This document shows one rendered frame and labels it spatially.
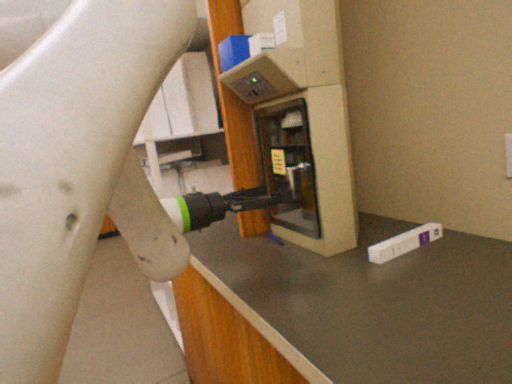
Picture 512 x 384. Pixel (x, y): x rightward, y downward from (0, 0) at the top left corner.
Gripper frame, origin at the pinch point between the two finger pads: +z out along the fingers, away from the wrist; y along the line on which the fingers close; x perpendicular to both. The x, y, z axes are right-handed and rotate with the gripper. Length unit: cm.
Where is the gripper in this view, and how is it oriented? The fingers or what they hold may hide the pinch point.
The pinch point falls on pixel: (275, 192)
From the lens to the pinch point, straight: 97.0
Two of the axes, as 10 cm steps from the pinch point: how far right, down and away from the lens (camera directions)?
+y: -4.3, -0.9, 9.0
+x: 1.4, 9.8, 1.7
